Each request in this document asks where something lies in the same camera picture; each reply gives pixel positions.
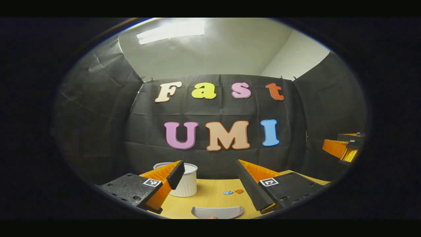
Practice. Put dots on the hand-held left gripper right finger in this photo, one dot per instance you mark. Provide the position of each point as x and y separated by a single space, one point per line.
253 187

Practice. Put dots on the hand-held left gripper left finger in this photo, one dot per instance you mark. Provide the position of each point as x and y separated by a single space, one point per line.
176 174

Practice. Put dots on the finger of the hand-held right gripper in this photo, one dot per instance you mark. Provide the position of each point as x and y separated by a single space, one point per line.
337 148
352 138

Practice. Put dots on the white ribbed garbage bin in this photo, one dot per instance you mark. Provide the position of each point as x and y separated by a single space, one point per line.
187 184

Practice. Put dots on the blue paper scrap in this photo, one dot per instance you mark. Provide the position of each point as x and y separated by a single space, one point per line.
228 192

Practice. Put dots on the grey plastic dustpan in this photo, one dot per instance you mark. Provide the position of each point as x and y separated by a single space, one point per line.
217 211

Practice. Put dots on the wooden desktop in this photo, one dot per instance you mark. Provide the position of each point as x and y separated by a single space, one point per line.
210 197

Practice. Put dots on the ceiling light panel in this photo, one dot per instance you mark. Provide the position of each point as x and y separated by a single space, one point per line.
171 32

